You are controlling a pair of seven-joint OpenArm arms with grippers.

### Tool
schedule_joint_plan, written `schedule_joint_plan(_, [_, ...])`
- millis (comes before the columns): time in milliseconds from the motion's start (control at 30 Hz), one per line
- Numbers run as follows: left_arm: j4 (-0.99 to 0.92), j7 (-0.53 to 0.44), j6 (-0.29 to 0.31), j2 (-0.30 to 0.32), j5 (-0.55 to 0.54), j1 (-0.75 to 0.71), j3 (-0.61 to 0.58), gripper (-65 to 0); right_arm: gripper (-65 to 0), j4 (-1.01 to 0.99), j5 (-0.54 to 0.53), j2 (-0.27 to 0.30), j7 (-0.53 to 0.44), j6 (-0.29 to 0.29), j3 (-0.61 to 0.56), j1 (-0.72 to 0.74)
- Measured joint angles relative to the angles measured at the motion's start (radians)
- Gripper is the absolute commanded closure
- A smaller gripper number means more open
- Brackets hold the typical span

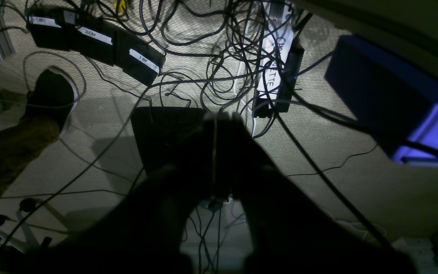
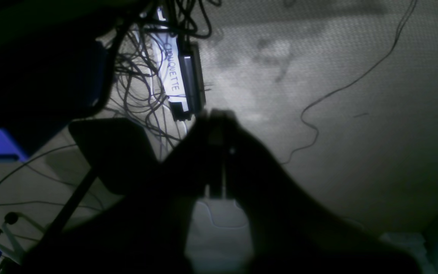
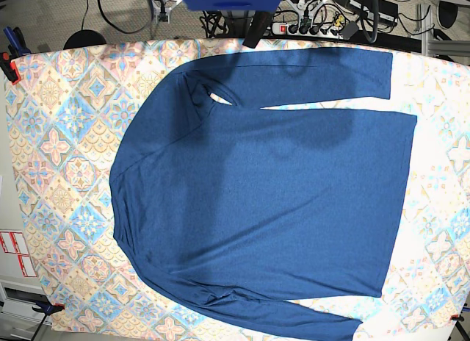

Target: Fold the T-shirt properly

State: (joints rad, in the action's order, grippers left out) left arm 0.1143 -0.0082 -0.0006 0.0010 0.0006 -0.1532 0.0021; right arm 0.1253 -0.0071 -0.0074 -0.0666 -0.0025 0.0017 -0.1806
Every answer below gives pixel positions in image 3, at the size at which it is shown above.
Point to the red black clamp left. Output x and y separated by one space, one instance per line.
9 68

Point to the blue clamp upper left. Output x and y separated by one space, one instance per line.
17 44

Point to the white power strip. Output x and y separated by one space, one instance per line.
324 31

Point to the patterned tile tablecloth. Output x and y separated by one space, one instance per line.
65 119

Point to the blue long-sleeve T-shirt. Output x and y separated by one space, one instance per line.
232 202

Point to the black center post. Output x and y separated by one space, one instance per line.
261 20

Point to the black clamp lower left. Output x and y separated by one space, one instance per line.
47 308

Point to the red white label stickers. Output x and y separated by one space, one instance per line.
16 261

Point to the black clamp lower right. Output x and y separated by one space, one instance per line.
457 318

